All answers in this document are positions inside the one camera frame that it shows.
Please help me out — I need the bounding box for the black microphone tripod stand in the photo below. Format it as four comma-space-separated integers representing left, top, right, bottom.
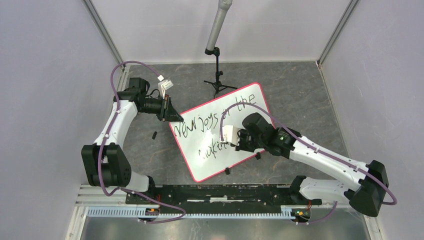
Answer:
203, 47, 238, 99

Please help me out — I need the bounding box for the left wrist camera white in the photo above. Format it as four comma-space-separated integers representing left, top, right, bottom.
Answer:
157, 75, 174, 98

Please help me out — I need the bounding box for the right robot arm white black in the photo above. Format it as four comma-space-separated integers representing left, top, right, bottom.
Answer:
223, 112, 389, 217

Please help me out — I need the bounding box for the silver microphone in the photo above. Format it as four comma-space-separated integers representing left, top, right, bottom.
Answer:
204, 0, 233, 55

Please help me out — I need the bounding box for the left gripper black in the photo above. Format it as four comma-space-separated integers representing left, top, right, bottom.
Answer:
139, 94, 184, 123

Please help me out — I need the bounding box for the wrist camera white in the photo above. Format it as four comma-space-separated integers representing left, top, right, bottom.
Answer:
157, 75, 174, 98
220, 125, 241, 146

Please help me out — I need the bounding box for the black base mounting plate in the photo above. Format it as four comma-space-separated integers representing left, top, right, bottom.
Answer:
146, 184, 322, 214

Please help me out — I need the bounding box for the slotted aluminium rail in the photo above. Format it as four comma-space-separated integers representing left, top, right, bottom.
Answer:
86, 206, 299, 220

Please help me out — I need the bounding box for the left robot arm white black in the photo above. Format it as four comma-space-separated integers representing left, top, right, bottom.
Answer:
81, 75, 184, 204

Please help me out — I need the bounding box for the whiteboard with pink frame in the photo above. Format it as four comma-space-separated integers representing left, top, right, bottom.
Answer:
169, 82, 269, 183

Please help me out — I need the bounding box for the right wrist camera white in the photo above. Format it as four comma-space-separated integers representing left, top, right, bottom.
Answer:
220, 125, 241, 146

